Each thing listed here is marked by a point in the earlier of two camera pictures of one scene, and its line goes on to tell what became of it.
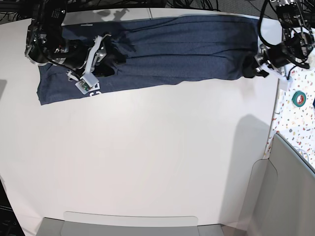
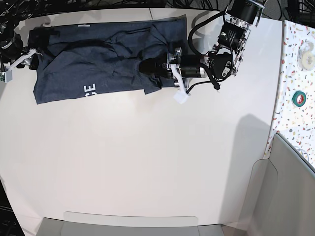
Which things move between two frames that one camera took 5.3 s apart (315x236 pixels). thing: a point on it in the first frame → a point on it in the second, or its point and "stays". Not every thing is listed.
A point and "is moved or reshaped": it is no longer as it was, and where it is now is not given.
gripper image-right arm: (258, 65) → (170, 65)
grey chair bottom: (82, 223) stays
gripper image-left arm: (103, 59) → (30, 56)
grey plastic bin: (281, 198) stays
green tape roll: (299, 99) stays
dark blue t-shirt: (159, 49) is moved or reshaped
